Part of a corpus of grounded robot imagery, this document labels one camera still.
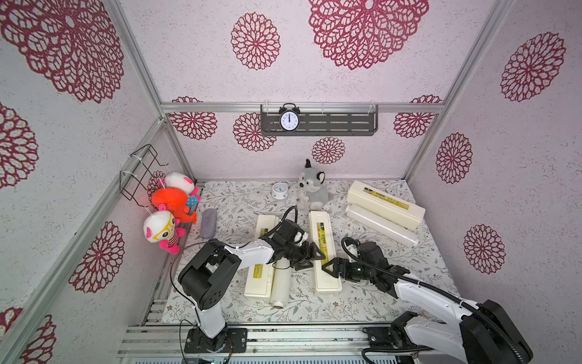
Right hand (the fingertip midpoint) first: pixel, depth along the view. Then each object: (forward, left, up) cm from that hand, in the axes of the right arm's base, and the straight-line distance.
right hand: (327, 268), depth 82 cm
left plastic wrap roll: (-4, +17, -3) cm, 18 cm away
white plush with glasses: (+8, +59, +14) cm, 61 cm away
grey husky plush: (+33, +4, +3) cm, 33 cm away
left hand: (+2, +2, 0) cm, 3 cm away
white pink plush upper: (+31, +60, +13) cm, 69 cm away
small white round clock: (+42, +20, -4) cm, 47 cm away
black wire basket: (+16, +65, +29) cm, 73 cm away
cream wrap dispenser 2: (+14, +1, +2) cm, 14 cm away
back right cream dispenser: (+34, -21, 0) cm, 40 cm away
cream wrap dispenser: (-5, +24, +1) cm, 25 cm away
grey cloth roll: (+21, +51, -3) cm, 55 cm away
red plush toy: (+21, +60, +13) cm, 65 cm away
